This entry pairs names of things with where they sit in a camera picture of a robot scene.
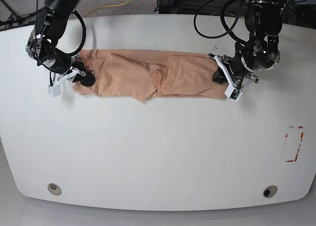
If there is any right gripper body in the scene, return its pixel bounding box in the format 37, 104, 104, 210
26, 37, 86, 86

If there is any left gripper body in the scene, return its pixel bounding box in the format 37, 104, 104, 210
207, 32, 280, 90

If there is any peach T-shirt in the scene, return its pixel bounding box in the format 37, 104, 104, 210
73, 49, 227, 102

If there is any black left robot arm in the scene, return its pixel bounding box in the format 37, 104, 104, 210
208, 0, 282, 101

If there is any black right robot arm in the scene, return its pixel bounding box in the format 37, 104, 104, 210
26, 0, 95, 87

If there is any red tape marking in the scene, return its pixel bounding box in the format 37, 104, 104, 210
282, 126, 304, 162

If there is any left table grommet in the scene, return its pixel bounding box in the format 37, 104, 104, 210
47, 183, 62, 196

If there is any table grommet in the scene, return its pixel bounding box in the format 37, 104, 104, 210
263, 186, 278, 198
47, 183, 62, 196

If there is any right table grommet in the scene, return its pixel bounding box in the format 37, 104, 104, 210
263, 186, 278, 198

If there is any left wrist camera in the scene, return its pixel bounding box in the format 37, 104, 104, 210
224, 85, 243, 102

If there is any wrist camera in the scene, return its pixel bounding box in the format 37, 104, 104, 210
224, 85, 243, 102
48, 85, 61, 97

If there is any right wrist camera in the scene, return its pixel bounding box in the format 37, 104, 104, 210
48, 85, 61, 97

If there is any yellow cable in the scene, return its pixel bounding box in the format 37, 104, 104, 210
85, 0, 130, 18

